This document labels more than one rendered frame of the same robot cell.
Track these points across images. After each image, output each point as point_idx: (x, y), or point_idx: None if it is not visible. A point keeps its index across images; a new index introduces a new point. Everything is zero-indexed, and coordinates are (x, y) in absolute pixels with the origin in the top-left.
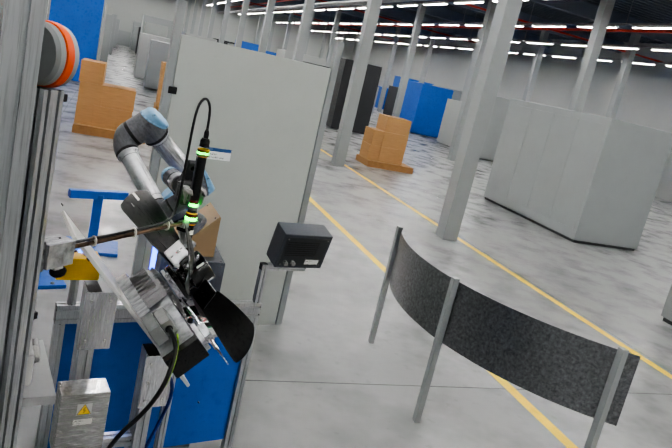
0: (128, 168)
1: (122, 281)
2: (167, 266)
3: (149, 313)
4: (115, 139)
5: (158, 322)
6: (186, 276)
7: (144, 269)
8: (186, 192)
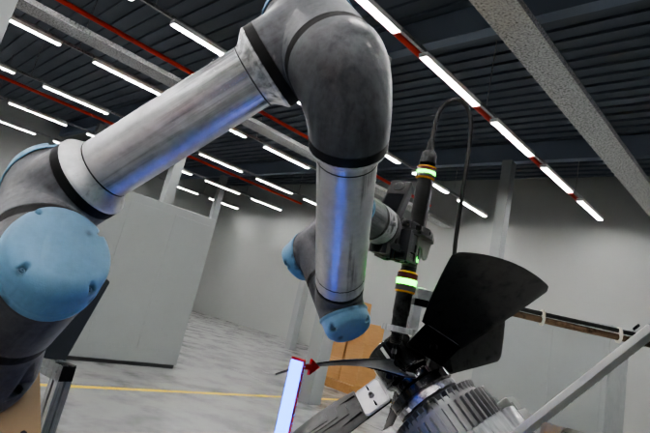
0: (373, 197)
1: (519, 415)
2: (443, 369)
3: (519, 411)
4: (392, 93)
5: (519, 409)
6: (450, 361)
7: (480, 387)
8: (433, 241)
